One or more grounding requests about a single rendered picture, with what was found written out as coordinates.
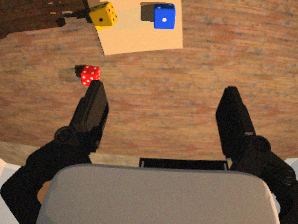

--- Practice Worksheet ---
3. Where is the red die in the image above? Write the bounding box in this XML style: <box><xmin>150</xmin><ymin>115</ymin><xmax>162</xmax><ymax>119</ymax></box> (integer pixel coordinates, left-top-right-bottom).
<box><xmin>81</xmin><ymin>65</ymin><xmax>100</xmax><ymax>86</ymax></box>

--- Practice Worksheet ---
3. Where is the yellow die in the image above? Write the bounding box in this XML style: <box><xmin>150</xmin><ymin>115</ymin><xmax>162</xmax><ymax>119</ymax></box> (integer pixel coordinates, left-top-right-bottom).
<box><xmin>89</xmin><ymin>2</ymin><xmax>118</xmax><ymax>31</ymax></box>

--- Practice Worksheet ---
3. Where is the blue die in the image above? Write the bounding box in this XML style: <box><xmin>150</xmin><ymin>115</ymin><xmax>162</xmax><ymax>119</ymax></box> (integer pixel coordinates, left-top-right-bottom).
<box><xmin>154</xmin><ymin>4</ymin><xmax>176</xmax><ymax>29</ymax></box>

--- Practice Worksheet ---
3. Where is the peach flat mat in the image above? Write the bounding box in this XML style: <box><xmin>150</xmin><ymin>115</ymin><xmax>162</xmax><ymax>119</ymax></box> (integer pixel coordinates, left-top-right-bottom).
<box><xmin>87</xmin><ymin>0</ymin><xmax>183</xmax><ymax>55</ymax></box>

